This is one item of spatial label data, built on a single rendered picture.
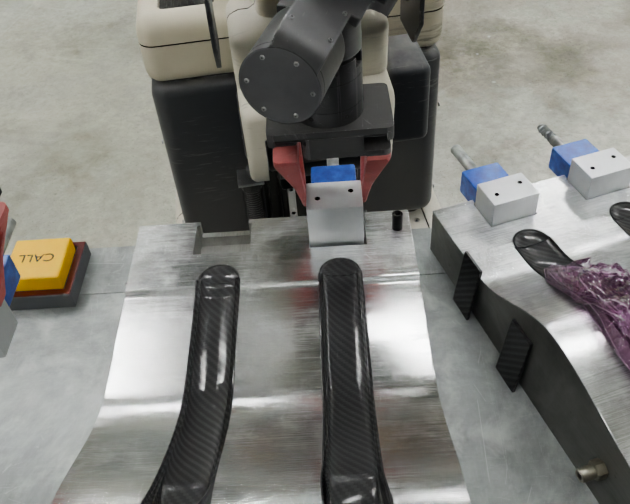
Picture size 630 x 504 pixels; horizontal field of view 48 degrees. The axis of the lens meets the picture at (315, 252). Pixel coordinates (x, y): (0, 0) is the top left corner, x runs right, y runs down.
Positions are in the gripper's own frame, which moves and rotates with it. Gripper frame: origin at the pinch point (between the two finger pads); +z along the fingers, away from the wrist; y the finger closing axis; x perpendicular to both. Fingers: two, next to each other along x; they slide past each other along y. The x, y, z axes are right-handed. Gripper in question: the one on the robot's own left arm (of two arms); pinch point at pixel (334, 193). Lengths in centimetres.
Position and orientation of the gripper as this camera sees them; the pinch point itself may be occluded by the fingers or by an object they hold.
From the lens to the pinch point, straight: 65.1
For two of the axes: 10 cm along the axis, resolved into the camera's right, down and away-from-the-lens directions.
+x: -0.3, -7.1, 7.0
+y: 10.0, -0.7, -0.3
